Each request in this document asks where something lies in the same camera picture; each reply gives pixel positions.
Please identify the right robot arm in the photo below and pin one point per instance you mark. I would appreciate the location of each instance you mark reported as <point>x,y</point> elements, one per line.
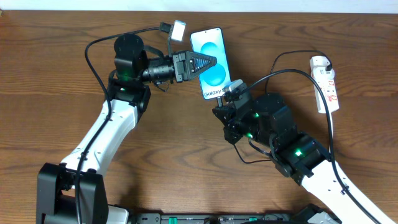
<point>269,121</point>

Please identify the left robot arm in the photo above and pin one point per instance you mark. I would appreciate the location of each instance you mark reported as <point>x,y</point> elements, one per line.
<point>73,191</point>

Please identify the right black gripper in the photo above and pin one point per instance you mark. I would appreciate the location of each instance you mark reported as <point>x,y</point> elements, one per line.
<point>229,123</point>

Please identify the white USB charger adapter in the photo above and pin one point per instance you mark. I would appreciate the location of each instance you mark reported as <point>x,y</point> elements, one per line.
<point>320,61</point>

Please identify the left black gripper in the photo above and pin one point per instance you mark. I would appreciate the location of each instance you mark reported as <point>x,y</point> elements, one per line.
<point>180,66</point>

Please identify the blue Galaxy smartphone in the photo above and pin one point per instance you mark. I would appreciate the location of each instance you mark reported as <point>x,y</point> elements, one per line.
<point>216,75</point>

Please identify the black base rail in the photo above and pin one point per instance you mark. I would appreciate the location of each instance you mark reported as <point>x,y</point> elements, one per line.
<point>310,214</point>

